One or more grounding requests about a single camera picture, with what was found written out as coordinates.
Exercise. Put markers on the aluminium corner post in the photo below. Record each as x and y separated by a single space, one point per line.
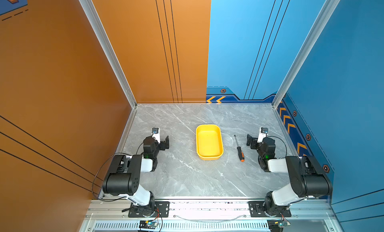
101 34
317 28

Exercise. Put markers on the left circuit board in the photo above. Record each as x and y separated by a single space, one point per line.
148 226

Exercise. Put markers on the right aluminium corner post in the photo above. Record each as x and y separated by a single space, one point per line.
317 28

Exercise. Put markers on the orange black handled screwdriver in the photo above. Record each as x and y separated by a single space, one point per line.
239 149

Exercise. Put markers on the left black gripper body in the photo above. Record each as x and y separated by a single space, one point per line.
161 143

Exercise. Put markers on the aluminium front rail frame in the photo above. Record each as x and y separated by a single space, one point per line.
211 215

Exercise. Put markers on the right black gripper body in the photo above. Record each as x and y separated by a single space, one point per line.
253 141

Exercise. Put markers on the yellow plastic bin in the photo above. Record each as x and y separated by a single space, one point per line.
209 142

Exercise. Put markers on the circuit board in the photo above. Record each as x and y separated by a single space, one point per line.
148 226
278 226

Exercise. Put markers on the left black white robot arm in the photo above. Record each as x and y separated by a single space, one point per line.
123 178

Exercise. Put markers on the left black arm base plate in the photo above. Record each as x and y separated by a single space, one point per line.
162 208

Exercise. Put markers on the left aluminium corner post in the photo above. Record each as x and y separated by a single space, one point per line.
101 34

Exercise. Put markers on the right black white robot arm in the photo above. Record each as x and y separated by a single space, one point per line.
307 179

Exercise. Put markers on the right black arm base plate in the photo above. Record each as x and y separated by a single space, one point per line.
259 209

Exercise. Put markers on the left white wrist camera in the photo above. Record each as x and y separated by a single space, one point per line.
156 134

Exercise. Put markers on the right circuit board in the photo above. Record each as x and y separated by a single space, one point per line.
278 226

